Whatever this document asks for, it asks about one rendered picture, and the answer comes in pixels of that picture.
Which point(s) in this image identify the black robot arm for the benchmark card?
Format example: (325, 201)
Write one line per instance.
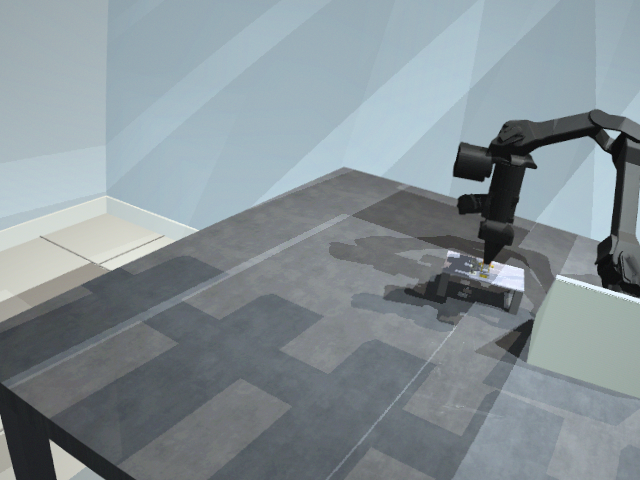
(618, 256)

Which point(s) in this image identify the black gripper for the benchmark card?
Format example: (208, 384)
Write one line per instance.
(494, 230)

